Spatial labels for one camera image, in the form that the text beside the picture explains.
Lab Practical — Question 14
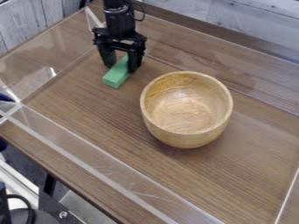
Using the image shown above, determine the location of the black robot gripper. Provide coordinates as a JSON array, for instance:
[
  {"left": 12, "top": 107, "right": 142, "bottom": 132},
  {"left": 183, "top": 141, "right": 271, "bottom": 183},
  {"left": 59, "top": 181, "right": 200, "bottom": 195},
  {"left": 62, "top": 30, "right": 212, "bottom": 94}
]
[{"left": 92, "top": 7, "right": 147, "bottom": 74}]

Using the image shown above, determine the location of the green rectangular block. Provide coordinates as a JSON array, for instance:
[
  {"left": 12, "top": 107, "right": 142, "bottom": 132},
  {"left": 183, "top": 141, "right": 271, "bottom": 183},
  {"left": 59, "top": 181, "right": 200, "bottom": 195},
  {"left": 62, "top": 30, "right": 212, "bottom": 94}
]
[{"left": 102, "top": 55, "right": 130, "bottom": 88}]

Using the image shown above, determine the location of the light brown wooden bowl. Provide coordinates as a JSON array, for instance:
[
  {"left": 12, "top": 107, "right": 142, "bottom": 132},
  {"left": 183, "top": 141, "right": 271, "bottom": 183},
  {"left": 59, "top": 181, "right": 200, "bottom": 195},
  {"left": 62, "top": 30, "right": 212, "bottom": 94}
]
[{"left": 140, "top": 71, "right": 234, "bottom": 149}]

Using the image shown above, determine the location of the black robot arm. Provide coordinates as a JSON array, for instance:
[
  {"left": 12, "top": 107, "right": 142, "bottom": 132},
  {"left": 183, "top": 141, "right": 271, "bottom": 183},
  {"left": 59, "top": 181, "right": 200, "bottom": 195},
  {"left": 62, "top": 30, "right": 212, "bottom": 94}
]
[{"left": 92, "top": 0, "right": 147, "bottom": 73}]

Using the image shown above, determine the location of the blue object at left edge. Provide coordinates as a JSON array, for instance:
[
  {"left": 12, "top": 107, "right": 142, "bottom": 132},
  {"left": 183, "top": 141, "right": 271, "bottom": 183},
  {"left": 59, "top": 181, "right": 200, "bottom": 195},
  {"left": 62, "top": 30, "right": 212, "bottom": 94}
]
[{"left": 0, "top": 93, "right": 15, "bottom": 102}]

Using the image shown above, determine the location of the black table leg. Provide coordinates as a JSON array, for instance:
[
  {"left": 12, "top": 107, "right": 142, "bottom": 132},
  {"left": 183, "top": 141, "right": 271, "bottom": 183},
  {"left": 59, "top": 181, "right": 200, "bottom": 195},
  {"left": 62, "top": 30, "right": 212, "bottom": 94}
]
[{"left": 43, "top": 174, "right": 56, "bottom": 196}]

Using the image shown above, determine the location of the clear acrylic tray enclosure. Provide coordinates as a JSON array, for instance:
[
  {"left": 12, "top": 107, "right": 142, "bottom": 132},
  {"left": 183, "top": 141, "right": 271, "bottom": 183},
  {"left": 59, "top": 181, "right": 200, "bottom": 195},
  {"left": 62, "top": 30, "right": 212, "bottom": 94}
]
[{"left": 0, "top": 3, "right": 299, "bottom": 224}]

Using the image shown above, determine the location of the black cable loop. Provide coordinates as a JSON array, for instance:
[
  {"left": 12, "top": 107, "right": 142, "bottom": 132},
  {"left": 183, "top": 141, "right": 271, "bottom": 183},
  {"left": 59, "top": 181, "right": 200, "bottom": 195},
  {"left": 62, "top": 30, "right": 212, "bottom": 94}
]
[{"left": 0, "top": 193, "right": 38, "bottom": 224}]

